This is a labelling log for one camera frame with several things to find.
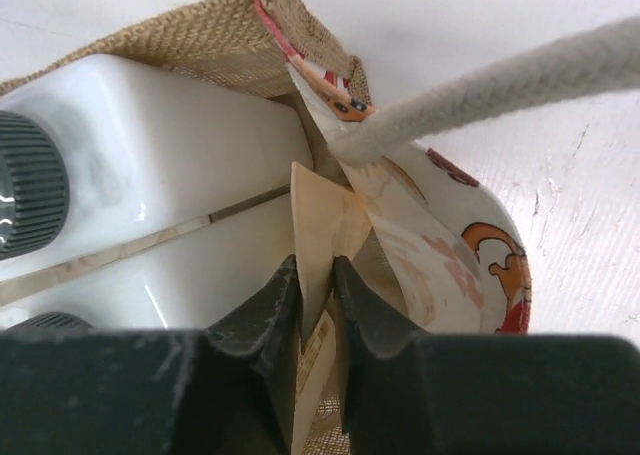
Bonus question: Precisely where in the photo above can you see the white bottle grey cap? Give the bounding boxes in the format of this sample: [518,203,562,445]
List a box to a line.
[1,55,312,280]
[1,195,294,329]

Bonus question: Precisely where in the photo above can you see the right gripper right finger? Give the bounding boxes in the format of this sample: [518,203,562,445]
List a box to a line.
[333,257,639,454]

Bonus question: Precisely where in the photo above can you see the white bottle grey cap front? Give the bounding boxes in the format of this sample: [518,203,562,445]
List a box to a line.
[1,195,294,329]

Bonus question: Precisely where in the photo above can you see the white bottle grey cap rear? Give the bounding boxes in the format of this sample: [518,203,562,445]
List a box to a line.
[1,55,312,280]

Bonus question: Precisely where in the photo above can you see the brown canvas bag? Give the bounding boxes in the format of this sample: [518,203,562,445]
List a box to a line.
[1,0,639,454]

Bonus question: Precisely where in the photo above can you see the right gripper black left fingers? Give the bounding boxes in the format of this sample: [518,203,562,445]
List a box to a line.
[1,256,300,454]

